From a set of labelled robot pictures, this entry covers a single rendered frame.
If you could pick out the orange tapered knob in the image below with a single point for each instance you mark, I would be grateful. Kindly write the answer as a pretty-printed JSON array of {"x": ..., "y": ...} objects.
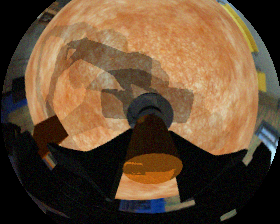
[{"x": 151, "y": 156}]

